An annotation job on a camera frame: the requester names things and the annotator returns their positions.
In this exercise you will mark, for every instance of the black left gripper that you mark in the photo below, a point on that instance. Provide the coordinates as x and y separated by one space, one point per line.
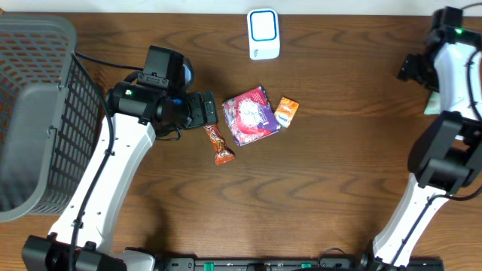
205 109

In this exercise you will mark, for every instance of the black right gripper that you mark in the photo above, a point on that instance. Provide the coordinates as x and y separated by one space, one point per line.
411 71

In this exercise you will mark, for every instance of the orange red chocolate bar wrapper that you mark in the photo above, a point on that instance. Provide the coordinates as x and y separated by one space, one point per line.
222 152

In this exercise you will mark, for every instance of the red purple snack bag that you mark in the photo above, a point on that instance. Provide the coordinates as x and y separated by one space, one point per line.
249 117

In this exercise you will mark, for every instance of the small orange box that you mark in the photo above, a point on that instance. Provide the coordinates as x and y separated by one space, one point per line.
286 111

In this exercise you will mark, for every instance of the mint green wipes pack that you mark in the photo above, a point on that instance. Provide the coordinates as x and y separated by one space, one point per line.
433 105

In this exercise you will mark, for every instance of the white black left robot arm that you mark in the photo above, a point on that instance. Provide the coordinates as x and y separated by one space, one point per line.
147 106

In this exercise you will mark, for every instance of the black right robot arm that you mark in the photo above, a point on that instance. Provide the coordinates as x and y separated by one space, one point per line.
447 156

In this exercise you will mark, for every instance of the white barcode scanner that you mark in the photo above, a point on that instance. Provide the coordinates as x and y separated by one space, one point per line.
263 33

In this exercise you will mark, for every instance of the dark grey plastic basket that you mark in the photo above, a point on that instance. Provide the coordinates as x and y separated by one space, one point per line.
50 115

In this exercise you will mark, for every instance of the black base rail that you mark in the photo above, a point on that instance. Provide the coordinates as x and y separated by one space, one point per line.
336 263

